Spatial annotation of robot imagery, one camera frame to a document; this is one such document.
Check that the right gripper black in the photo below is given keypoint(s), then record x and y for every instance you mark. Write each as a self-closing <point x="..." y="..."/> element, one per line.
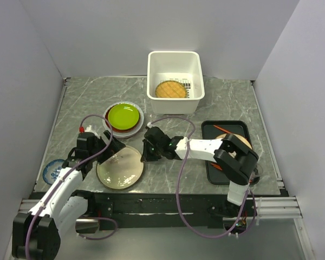
<point x="144" y="157"/>

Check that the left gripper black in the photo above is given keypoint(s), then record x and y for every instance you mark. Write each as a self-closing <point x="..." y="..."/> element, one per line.
<point x="114" y="147"/>

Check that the cream plate with branch motif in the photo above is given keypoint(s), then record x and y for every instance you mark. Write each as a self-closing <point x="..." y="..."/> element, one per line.
<point x="122" y="170"/>

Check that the round woven bamboo mat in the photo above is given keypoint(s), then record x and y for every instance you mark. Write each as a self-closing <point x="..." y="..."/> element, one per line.
<point x="171" y="89"/>

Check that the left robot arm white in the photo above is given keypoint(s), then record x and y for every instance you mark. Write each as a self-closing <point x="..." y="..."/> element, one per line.
<point x="37" y="234"/>

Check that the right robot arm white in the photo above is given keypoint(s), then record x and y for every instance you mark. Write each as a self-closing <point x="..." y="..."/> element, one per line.
<point x="236" y="159"/>

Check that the white plastic bin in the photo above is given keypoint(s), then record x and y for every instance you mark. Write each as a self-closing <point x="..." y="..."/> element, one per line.
<point x="181" y="66"/>

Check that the lime green plate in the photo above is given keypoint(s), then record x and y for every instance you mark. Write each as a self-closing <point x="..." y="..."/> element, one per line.
<point x="123" y="116"/>

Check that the blue and white small dish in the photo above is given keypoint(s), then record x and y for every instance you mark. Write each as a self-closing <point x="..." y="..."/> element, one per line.
<point x="52" y="170"/>

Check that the black rectangular tray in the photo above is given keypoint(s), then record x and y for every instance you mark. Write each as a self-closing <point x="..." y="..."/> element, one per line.
<point x="208" y="131"/>

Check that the orange chopstick lower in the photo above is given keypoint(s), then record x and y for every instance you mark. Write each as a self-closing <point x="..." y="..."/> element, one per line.
<point x="216" y="166"/>

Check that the orange chopstick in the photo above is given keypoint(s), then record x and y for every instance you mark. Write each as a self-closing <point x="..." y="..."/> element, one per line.
<point x="224" y="130"/>
<point x="216" y="166"/>

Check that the orange chopstick upper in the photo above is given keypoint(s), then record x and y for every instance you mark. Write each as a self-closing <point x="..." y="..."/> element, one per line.
<point x="224" y="130"/>

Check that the peach plate with bird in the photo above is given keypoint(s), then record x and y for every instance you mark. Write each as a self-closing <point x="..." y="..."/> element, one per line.
<point x="243" y="139"/>

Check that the clear glass cup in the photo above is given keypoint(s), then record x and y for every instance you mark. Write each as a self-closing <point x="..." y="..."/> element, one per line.
<point x="256" y="175"/>

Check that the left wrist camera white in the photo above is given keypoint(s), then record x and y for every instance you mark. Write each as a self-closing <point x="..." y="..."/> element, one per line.
<point x="89" y="129"/>

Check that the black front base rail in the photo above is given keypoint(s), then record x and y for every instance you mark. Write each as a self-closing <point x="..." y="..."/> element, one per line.
<point x="150" y="210"/>

